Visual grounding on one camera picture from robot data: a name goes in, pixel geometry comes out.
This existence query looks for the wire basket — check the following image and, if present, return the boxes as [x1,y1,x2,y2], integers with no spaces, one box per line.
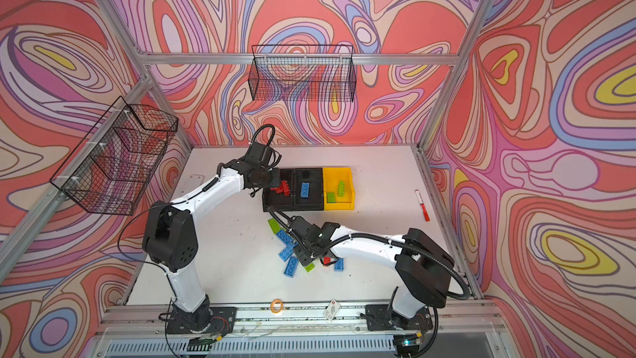
[49,97,179,215]
[248,43,357,103]

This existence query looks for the left black bin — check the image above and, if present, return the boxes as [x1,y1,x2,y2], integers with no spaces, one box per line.
[262,168,296,212]

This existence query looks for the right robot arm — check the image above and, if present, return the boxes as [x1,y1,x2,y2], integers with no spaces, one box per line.
[273,212,473,331]

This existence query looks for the black bin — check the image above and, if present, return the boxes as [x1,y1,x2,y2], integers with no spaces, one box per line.
[293,167,325,211]
[262,168,296,212]

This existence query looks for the back wire basket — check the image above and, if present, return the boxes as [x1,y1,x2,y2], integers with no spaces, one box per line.
[248,43,357,103]

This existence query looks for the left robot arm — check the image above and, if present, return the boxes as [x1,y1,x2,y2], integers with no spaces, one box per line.
[142,143,281,333]

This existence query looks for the white plastic plate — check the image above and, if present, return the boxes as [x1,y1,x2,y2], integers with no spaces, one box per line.
[184,174,205,189]

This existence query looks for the left wire basket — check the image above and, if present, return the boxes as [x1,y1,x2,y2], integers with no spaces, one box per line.
[49,97,179,215]

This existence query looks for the blue lego brick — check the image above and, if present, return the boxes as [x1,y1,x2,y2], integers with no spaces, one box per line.
[276,230,295,246]
[334,259,345,272]
[278,244,295,262]
[283,256,299,278]
[300,182,311,199]

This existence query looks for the middle black bin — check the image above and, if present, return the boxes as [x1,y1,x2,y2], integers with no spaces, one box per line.
[293,167,325,211]

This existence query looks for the white tag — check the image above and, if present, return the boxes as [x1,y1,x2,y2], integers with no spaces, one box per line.
[323,300,341,322]

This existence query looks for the red marker pen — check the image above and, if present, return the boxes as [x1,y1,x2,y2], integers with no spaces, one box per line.
[415,190,431,222]

